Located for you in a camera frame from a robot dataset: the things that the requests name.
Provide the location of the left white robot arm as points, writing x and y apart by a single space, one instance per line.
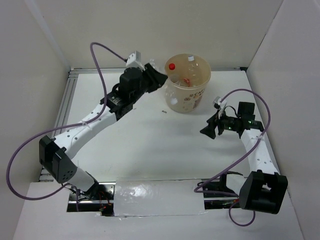
56 154

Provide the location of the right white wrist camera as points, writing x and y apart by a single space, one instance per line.
220 105

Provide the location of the red cola label bottle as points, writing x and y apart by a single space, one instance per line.
188 82

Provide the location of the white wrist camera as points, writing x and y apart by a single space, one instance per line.
220 105
134 60

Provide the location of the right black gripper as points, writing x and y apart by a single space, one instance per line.
214 121

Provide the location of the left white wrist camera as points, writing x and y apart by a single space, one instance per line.
134 60

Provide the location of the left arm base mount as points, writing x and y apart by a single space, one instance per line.
102 203

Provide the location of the beige paper bucket bin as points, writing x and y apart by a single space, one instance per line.
188 97

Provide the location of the crushed clear bottle blue-white cap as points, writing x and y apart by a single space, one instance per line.
169 89

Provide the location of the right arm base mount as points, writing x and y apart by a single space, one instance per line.
221 193

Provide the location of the aluminium frame rail left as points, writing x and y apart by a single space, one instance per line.
63 114

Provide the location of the aluminium frame rail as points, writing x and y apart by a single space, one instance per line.
77 71
63 114

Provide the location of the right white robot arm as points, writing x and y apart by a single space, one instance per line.
264 188

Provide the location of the clear bottle white cap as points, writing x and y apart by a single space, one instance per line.
194 71

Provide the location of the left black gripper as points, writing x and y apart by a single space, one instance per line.
156 77

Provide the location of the aluminium frame rail back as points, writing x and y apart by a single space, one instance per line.
77 71

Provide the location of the red cap red label bottle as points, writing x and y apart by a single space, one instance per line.
173 74

